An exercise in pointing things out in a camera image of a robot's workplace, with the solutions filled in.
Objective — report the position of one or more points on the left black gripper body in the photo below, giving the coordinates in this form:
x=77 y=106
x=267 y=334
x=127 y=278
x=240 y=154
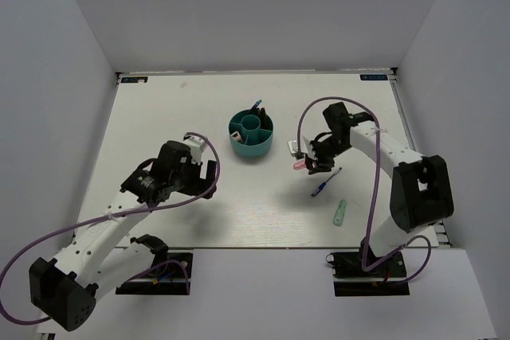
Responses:
x=189 y=180

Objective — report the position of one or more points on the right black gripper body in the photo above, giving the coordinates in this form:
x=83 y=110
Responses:
x=324 y=153

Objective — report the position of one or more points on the pink correction tape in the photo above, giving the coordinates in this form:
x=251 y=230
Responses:
x=299 y=165

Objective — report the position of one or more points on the yellow black highlighter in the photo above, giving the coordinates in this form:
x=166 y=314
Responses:
x=261 y=114

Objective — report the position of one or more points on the clear blue ink pen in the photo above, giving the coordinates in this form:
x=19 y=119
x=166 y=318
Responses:
x=255 y=106

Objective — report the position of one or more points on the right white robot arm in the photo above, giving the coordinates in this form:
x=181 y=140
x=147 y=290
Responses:
x=420 y=191

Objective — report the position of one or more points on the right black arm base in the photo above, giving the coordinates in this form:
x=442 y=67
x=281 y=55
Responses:
x=350 y=280

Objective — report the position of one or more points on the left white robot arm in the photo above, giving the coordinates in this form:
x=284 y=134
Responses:
x=104 y=256

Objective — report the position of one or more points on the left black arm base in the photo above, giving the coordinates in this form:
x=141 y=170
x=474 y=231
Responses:
x=170 y=272

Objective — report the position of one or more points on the blue grip gel pen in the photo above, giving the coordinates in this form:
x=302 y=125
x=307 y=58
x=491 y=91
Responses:
x=321 y=186

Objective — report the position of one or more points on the teal round pen holder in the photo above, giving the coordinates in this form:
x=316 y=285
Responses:
x=257 y=141

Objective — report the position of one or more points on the right corner label sticker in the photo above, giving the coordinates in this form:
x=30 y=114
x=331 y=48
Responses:
x=373 y=77

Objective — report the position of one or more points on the corner label sticker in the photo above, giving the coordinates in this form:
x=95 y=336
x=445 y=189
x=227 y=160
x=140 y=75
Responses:
x=134 y=80
x=373 y=77

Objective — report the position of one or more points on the left corner label sticker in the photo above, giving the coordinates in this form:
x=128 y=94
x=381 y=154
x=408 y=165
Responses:
x=134 y=80

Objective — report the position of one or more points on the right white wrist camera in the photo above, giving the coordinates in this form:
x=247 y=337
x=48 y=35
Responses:
x=299 y=149

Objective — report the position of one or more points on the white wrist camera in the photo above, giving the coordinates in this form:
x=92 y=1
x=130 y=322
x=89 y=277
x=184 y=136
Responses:
x=197 y=146
x=299 y=149

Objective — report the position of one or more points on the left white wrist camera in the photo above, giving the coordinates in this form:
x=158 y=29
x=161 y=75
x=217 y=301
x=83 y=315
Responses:
x=197 y=146

